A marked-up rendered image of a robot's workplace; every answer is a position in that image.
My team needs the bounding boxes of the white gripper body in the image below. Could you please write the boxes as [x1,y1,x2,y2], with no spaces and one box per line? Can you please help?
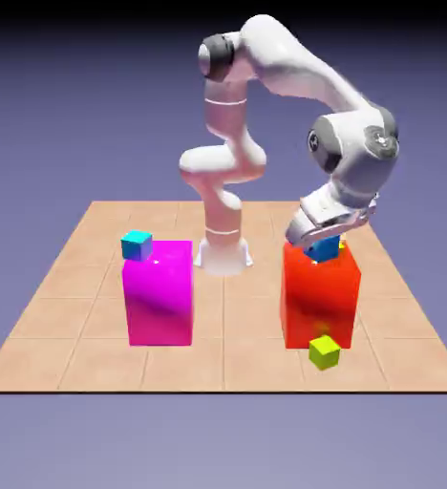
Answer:
[285,200,377,248]

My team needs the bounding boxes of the small blue cube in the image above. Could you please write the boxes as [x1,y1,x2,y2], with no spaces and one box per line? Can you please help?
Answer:
[303,234,342,264]

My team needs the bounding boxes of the small yellow-green cube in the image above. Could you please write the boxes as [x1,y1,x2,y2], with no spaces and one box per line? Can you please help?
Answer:
[308,334,342,372]

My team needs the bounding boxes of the small cyan cube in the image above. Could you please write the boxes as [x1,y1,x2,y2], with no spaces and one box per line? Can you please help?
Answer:
[120,229,154,263]

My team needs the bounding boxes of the large red box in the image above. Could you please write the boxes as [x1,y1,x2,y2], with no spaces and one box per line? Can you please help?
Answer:
[279,240,362,351]

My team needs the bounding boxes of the large magenta box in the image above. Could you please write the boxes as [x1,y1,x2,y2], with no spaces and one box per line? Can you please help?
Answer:
[122,240,194,348]

